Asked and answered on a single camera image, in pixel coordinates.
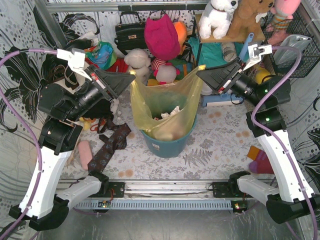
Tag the yellow plush duck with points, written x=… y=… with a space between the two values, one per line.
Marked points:
x=261 y=73

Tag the teal trash bin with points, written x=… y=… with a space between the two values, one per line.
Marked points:
x=168 y=149

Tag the orange plush toy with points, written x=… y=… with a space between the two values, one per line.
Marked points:
x=181 y=31

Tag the yellow trash bag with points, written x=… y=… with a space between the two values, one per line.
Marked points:
x=148 y=102

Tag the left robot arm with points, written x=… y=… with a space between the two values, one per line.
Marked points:
x=43 y=206

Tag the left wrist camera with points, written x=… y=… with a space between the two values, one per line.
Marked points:
x=75 y=60

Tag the magenta fabric bag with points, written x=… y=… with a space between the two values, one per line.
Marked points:
x=161 y=38

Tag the rainbow striped cloth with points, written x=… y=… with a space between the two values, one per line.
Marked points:
x=184 y=67

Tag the crumpled paper trash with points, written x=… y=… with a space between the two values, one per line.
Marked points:
x=165 y=115

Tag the cream canvas tote bag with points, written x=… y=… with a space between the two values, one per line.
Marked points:
x=64 y=74

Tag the pink plush toy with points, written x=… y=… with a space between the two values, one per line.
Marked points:
x=283 y=11

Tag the red garment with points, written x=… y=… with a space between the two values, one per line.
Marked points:
x=119 y=66

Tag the pink plush pig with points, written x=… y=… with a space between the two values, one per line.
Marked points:
x=164 y=72

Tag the blue flat mop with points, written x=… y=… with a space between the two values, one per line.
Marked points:
x=211 y=99

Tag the black leather handbag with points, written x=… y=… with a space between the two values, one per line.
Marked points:
x=130 y=36

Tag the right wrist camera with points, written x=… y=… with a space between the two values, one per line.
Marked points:
x=255 y=53

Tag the black hat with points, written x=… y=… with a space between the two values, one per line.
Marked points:
x=80 y=44

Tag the brown floral necktie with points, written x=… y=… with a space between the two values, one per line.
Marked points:
x=114 y=138

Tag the wooden metal shelf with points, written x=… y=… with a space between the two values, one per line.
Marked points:
x=240 y=38

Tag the pink fuzzy case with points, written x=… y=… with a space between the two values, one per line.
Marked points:
x=85 y=154

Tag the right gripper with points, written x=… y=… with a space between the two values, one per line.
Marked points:
x=230 y=81

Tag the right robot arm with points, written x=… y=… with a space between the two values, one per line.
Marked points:
x=293 y=198

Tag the brown teddy bear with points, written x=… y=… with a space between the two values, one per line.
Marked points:
x=247 y=17

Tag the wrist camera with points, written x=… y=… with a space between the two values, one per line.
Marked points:
x=75 y=60
x=255 y=53

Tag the white plush dog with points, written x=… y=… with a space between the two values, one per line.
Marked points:
x=216 y=18

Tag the teal folded towel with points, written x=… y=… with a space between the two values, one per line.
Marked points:
x=211 y=53

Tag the white plush lamb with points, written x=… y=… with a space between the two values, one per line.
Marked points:
x=139 y=61

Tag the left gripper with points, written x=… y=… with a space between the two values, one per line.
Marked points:
x=100 y=85

